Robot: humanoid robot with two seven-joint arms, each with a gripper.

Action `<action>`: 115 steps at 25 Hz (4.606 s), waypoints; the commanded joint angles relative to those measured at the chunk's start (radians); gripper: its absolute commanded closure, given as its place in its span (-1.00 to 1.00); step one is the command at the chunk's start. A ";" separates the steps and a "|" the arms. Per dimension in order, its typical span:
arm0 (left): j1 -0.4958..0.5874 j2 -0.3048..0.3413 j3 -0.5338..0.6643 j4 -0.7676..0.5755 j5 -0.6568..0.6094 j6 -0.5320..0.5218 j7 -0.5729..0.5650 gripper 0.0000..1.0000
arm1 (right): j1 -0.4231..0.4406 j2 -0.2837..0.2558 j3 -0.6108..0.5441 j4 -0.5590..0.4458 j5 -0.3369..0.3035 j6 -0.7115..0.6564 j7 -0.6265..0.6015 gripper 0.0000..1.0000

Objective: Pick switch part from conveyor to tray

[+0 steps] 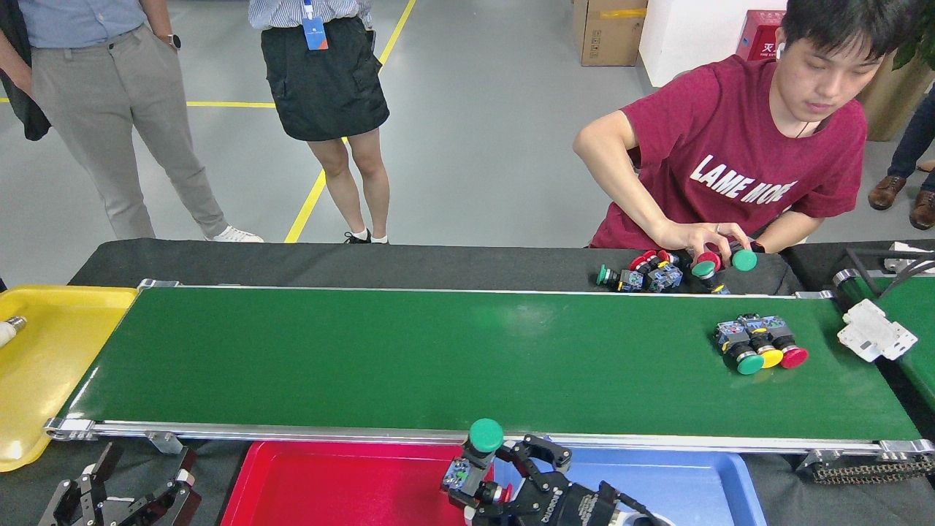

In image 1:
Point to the white cylinder silver tip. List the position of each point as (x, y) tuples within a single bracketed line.
[(9, 332)]

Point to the potted plant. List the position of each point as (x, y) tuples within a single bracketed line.
[(887, 109)]

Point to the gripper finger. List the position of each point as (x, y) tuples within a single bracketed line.
[(77, 500), (548, 453), (497, 515), (179, 500)]

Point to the seated person's left forearm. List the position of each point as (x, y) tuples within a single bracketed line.
[(792, 234)]

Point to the yellow plastic tray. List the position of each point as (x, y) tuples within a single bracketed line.
[(58, 380)]

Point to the seated person's right hand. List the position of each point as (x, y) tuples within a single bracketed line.
[(697, 235)]

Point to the red plastic tray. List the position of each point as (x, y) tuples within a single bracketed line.
[(329, 489)]

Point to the blue plastic tray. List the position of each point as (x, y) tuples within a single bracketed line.
[(694, 489)]

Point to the yellow push button switch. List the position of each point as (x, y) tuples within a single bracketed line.
[(771, 358)]

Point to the cardboard box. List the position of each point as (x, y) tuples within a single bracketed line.
[(610, 33)]

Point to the green feeder conveyor belt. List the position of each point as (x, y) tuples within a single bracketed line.
[(924, 329)]

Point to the standing person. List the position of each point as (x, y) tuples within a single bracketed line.
[(913, 139), (325, 80), (109, 88)]

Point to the red fire extinguisher cabinet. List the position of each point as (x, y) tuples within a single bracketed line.
[(756, 36)]

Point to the seated person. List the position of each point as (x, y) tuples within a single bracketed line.
[(730, 131)]

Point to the seated person's right forearm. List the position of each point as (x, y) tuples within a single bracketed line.
[(628, 193)]

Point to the long green conveyor belt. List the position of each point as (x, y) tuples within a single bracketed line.
[(438, 358)]

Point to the blue ID badge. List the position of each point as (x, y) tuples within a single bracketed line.
[(314, 34)]

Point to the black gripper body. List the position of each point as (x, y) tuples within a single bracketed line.
[(581, 508)]

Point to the black metal guide frame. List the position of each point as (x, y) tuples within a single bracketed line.
[(862, 270)]

